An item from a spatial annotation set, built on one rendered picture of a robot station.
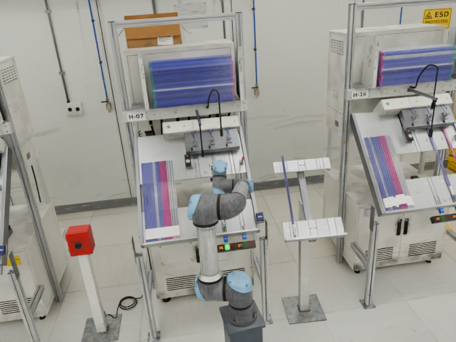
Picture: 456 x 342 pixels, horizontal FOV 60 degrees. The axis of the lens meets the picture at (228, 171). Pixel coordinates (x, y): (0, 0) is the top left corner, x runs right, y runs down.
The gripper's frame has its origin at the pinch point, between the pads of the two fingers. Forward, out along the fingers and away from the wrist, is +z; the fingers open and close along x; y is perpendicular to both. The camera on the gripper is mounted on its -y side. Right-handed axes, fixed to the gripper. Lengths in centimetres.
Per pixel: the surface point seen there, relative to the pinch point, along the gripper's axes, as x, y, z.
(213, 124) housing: -2.2, 37.0, 0.9
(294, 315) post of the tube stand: -42, -90, 35
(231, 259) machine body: -6, -48, 42
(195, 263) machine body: 20, -48, 42
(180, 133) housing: 19.4, 33.9, 2.1
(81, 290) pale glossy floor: 109, -57, 85
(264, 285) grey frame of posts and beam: -23, -67, 19
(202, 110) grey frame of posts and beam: 3.7, 46.0, -2.6
